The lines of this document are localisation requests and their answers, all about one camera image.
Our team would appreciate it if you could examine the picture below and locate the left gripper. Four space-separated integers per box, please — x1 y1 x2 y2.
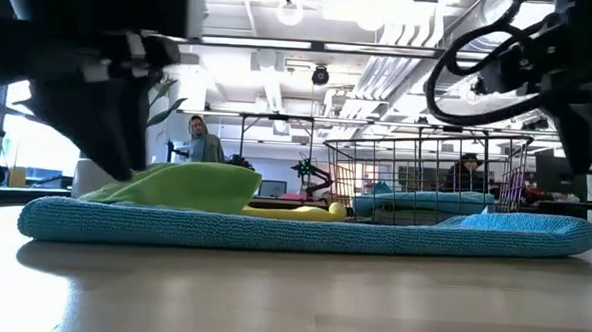
0 0 207 186

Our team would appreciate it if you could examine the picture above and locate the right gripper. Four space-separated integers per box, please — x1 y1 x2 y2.
468 0 592 187

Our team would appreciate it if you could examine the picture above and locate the blue microfiber towel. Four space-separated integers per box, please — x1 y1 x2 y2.
352 181 497 224

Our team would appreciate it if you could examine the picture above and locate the teal microfiber towel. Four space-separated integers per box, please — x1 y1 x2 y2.
16 189 592 265

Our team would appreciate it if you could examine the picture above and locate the dark green microfiber towel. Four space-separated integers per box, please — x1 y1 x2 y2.
78 156 265 217

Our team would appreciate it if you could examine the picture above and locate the yellow microfiber towel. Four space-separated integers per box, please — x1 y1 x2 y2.
241 197 349 223

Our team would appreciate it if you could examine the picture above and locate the white plant pot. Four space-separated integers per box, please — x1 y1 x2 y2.
71 156 108 202

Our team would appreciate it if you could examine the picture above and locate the black monitor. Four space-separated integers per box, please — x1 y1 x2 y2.
532 148 571 199

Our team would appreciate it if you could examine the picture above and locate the yellow box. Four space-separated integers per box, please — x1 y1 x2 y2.
7 165 28 189

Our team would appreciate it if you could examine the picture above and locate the person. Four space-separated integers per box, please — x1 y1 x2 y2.
442 150 489 195
185 113 228 164

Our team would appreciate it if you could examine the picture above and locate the grey laptop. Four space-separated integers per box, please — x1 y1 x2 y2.
257 178 287 200

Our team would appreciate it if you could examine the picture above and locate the wire basket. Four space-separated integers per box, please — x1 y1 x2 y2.
319 126 535 231

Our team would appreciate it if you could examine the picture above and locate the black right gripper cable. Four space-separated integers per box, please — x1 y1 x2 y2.
421 0 562 132

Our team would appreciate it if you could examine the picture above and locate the black hanging camera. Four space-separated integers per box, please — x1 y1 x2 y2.
311 64 331 87

